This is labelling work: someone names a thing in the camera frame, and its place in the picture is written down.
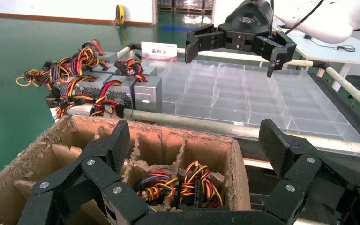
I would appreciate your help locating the white office table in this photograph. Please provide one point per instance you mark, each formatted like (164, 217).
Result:
(323, 49)

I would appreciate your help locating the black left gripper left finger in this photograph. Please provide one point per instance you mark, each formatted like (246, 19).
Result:
(99, 174)

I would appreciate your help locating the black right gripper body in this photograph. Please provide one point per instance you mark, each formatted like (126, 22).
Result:
(248, 21)

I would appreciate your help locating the cart with white pipe frame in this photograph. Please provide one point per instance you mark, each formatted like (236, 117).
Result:
(198, 122)

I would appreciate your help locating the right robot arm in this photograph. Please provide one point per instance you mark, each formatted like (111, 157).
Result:
(329, 18)

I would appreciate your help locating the clear acrylic divider tray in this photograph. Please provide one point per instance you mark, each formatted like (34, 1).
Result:
(229, 102)

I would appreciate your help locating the worn cardboard divider box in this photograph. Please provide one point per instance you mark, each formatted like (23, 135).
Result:
(167, 146)

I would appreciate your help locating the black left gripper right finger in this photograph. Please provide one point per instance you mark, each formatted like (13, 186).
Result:
(301, 174)

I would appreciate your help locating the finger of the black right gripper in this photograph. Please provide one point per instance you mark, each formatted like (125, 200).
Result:
(204, 38)
(279, 49)

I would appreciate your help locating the white sign with black characters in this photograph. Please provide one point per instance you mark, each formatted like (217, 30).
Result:
(159, 51)

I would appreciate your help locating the stacked goods shelf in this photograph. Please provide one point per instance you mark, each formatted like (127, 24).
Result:
(183, 4)

